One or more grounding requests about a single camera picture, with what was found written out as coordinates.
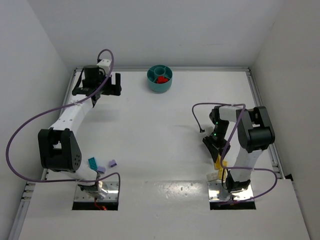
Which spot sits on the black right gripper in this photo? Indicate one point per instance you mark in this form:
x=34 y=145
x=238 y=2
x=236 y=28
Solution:
x=215 y=144

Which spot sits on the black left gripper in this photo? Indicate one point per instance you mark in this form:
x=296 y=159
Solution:
x=97 y=89

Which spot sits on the yellow L-shaped lego brick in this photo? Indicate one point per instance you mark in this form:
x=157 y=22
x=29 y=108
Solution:
x=217 y=164

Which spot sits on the long red lego brick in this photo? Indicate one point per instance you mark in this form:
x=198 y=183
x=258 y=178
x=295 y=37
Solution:
x=158 y=81

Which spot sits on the long yellow lego brick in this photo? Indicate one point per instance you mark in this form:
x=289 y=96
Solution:
x=222 y=174

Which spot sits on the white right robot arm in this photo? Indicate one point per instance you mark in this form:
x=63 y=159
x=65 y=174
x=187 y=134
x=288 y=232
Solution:
x=255 y=133

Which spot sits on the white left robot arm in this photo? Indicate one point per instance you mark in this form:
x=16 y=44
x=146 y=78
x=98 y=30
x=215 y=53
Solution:
x=58 y=148

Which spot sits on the white lego brick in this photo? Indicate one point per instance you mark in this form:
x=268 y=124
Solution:
x=212 y=176

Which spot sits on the teal divided round container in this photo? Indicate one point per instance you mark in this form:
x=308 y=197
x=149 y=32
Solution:
x=154 y=72

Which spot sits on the purple lego brick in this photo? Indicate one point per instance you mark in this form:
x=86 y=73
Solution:
x=112 y=163

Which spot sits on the teal lego brick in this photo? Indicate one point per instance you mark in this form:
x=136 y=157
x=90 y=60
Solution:
x=93 y=164

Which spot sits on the lilac lego plate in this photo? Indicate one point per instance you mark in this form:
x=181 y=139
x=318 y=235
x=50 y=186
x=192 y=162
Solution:
x=101 y=169

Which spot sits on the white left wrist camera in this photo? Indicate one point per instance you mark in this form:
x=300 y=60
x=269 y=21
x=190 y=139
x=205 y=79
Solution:
x=104 y=65

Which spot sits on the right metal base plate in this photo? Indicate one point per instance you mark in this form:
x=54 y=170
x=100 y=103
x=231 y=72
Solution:
x=217 y=193

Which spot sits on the metal base plate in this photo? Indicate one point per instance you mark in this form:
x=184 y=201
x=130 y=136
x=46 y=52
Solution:
x=217 y=193
x=103 y=191

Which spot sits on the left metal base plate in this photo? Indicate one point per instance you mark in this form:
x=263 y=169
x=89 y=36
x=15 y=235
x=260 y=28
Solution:
x=103 y=191

